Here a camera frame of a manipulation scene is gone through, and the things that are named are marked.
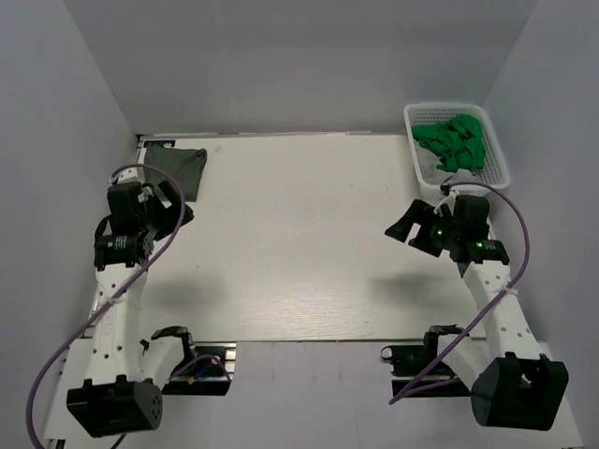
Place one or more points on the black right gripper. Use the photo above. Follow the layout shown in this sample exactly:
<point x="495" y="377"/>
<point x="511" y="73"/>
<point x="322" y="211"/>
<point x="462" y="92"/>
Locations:
<point x="418" y="210"/>

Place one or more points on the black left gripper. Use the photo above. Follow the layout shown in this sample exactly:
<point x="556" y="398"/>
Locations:
<point x="171" y="213"/>

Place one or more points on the dark grey t-shirt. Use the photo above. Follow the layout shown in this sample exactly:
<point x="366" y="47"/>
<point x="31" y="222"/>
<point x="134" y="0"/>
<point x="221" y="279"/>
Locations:
<point x="184" y="166"/>

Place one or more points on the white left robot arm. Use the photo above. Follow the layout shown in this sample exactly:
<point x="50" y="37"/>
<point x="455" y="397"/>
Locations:
<point x="122" y="388"/>

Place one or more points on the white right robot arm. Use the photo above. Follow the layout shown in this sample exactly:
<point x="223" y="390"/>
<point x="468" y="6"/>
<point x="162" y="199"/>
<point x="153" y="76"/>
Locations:
<point x="495" y="360"/>

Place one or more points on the blue label sticker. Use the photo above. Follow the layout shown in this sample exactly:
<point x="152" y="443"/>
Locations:
<point x="159" y="143"/>

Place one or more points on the light grey t-shirt in basket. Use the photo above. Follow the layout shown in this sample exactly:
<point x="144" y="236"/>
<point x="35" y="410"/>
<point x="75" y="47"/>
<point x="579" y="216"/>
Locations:
<point x="432" y="174"/>

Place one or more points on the green t-shirt in basket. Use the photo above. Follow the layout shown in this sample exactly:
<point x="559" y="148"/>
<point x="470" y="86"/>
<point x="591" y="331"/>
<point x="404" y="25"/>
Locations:
<point x="457" y="143"/>

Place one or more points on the white plastic mesh basket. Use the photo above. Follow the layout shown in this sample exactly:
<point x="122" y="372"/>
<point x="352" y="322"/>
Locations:
<point x="494" y="173"/>

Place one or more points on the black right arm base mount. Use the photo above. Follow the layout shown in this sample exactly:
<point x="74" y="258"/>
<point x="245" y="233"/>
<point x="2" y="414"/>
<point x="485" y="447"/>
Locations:
<point x="407" y="361"/>

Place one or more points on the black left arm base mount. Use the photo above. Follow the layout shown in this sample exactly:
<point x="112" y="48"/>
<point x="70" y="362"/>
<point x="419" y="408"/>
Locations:
<point x="208" y="376"/>

